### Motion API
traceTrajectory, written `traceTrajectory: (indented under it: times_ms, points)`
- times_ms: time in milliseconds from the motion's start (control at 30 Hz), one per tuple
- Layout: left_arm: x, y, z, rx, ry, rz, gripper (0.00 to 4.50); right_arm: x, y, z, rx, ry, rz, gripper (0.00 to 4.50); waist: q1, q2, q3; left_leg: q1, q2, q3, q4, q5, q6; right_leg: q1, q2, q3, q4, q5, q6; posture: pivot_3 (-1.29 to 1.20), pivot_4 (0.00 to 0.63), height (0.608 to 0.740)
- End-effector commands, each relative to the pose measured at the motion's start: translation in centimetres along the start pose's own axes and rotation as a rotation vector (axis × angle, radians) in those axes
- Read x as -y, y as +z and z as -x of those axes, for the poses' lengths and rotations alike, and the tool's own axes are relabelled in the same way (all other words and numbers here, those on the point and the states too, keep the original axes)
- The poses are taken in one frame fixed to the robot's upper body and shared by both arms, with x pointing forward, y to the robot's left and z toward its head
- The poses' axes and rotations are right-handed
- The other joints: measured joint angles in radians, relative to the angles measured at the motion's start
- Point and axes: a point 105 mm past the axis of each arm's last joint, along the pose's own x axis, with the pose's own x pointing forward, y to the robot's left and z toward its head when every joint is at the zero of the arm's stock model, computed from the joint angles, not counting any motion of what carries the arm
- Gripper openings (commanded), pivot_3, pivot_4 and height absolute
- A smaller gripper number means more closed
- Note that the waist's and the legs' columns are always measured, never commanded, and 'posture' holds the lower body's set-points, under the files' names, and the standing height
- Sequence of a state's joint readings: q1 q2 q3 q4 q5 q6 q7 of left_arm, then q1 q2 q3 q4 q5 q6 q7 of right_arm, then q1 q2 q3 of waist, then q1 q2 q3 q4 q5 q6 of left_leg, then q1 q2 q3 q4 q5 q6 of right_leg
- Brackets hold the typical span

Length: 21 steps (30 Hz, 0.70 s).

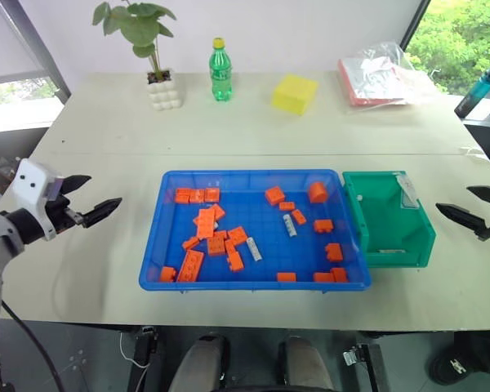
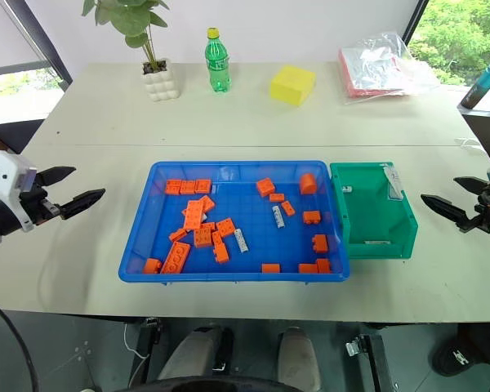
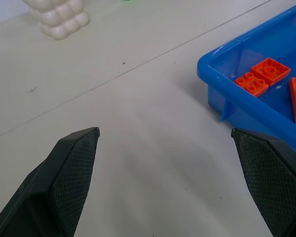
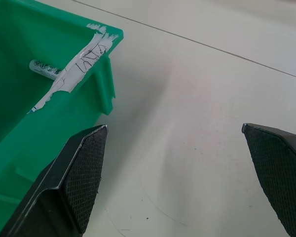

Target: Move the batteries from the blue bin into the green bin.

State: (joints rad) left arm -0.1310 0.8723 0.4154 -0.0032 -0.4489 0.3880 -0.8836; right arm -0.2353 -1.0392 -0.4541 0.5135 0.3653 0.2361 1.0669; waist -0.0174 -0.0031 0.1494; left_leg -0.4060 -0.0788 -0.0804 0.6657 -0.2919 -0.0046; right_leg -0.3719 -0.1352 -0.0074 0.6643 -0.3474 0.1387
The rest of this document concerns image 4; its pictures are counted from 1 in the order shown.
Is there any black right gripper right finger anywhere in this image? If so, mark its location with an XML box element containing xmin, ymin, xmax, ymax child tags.
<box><xmin>241</xmin><ymin>122</ymin><xmax>296</xmax><ymax>237</ymax></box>

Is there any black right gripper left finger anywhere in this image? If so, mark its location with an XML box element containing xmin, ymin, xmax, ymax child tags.
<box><xmin>0</xmin><ymin>124</ymin><xmax>109</xmax><ymax>237</ymax></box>

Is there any green plastic bin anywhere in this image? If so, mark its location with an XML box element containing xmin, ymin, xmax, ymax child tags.
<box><xmin>0</xmin><ymin>0</ymin><xmax>124</xmax><ymax>231</ymax></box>

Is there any torn white paper label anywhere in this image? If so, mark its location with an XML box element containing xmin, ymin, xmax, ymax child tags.
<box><xmin>27</xmin><ymin>23</ymin><xmax>119</xmax><ymax>115</ymax></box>

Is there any white cylindrical marker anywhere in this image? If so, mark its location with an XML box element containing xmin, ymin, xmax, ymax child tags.
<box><xmin>29</xmin><ymin>59</ymin><xmax>65</xmax><ymax>80</ymax></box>

